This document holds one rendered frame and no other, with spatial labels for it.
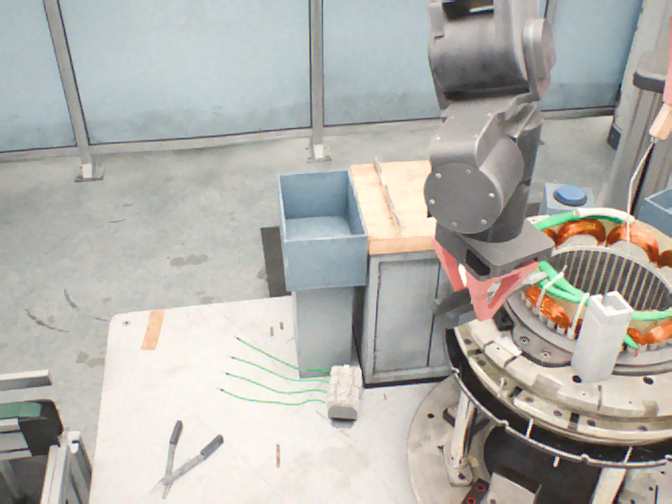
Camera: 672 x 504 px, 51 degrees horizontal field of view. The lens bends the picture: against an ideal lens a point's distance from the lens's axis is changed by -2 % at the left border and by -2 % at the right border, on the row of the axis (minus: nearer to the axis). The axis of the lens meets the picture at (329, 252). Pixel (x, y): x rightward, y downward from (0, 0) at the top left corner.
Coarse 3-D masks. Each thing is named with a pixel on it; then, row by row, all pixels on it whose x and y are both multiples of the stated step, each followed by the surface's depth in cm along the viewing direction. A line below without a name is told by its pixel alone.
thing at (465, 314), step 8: (472, 304) 65; (448, 312) 64; (456, 312) 64; (464, 312) 64; (472, 312) 65; (448, 320) 64; (456, 320) 64; (464, 320) 65; (472, 320) 65; (448, 328) 65
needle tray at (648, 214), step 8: (664, 192) 101; (648, 200) 99; (656, 200) 100; (664, 200) 102; (648, 208) 99; (656, 208) 98; (664, 208) 103; (640, 216) 100; (648, 216) 99; (656, 216) 98; (664, 216) 97; (648, 224) 100; (656, 224) 98; (664, 224) 97; (664, 232) 98
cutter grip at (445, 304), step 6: (468, 288) 67; (450, 294) 66; (456, 294) 66; (462, 294) 66; (468, 294) 66; (438, 300) 66; (444, 300) 66; (450, 300) 66; (456, 300) 66; (462, 300) 66; (468, 300) 67; (438, 306) 65; (444, 306) 66; (450, 306) 66; (456, 306) 67; (438, 312) 66; (444, 312) 66
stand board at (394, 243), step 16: (352, 176) 103; (368, 176) 103; (384, 176) 103; (400, 176) 103; (416, 176) 103; (368, 192) 100; (400, 192) 100; (416, 192) 100; (368, 208) 97; (384, 208) 97; (400, 208) 97; (416, 208) 97; (368, 224) 94; (384, 224) 94; (400, 224) 94; (416, 224) 94; (432, 224) 94; (368, 240) 92; (384, 240) 91; (400, 240) 92; (416, 240) 92
